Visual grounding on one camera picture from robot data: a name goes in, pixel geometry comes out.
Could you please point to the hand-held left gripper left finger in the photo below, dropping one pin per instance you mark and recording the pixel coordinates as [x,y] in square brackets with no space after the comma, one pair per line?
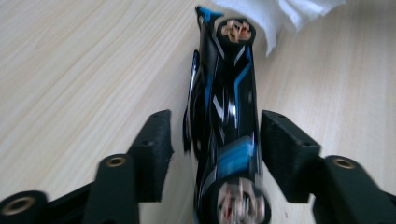
[154,155]

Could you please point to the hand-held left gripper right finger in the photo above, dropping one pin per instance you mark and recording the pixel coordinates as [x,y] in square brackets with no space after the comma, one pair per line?
[289,155]

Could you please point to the blue toy car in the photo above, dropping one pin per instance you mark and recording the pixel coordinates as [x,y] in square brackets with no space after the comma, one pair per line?
[227,93]

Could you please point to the white wet wipe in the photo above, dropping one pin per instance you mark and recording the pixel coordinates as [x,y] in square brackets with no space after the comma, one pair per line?
[280,15]

